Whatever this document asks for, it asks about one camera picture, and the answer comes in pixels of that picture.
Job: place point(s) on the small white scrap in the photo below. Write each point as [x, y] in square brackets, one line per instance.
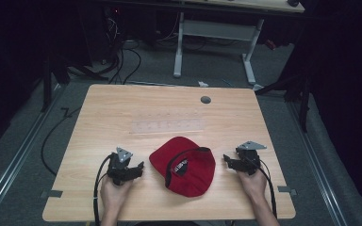
[203, 84]

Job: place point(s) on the white-legged wooden desk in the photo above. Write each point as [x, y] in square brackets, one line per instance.
[217, 29]

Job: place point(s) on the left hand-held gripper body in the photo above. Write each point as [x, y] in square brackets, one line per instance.
[118, 166]

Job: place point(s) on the red baseball cap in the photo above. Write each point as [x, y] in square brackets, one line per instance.
[187, 169]

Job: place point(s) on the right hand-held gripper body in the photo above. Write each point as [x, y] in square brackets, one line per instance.
[248, 160]

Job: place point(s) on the black stand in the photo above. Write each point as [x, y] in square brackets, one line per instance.
[47, 84]
[298, 94]

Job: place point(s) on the metal floor rail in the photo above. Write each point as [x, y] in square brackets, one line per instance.
[317, 163]
[19, 153]

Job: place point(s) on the person's right hand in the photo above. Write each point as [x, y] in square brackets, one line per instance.
[254, 185]

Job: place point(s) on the person's left hand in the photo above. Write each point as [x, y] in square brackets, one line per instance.
[114, 194]

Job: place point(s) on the small red object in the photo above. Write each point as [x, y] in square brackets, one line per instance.
[271, 44]

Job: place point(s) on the grey tape strip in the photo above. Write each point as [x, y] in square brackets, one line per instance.
[286, 190]
[52, 193]

